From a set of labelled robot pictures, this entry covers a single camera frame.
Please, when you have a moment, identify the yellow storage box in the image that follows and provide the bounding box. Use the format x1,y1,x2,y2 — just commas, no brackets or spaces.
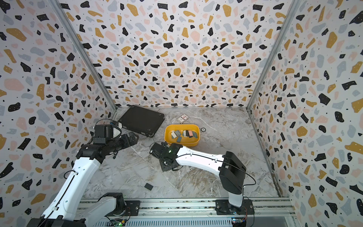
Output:
164,124,200,147

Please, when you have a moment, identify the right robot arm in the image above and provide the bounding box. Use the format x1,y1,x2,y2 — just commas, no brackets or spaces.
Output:
150,142,247,208

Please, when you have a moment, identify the left aluminium corner post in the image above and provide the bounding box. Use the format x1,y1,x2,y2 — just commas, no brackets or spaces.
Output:
50,1,117,111

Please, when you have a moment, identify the right aluminium corner post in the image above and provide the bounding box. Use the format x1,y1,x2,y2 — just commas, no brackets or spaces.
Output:
246,0,300,111

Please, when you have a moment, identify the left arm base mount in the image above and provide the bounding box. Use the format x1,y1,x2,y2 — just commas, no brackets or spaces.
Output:
106,200,141,218

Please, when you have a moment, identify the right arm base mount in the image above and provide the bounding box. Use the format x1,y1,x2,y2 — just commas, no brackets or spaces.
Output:
215,198,255,215

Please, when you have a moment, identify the aluminium corner post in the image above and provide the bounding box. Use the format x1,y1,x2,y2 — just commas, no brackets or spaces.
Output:
246,0,300,111
50,1,117,111

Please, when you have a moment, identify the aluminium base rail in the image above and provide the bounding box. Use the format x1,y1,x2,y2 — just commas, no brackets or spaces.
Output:
76,198,295,218

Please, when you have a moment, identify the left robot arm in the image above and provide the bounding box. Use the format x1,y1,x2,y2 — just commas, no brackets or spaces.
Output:
28,123,139,227

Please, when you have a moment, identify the playing card box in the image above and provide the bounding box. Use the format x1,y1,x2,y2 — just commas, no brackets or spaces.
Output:
177,114,189,124

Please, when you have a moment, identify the black flat case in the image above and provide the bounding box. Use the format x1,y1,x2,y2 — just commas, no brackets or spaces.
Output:
118,106,165,138

